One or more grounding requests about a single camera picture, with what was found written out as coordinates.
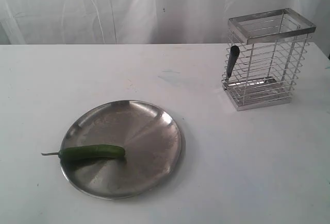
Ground green chili pepper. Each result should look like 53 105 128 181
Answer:
41 144 126 161

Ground black handled kitchen knife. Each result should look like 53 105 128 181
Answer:
222 45 276 91

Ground round stainless steel plate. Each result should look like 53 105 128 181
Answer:
60 100 185 199

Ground metal wire utensil rack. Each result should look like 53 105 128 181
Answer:
222 8 317 111

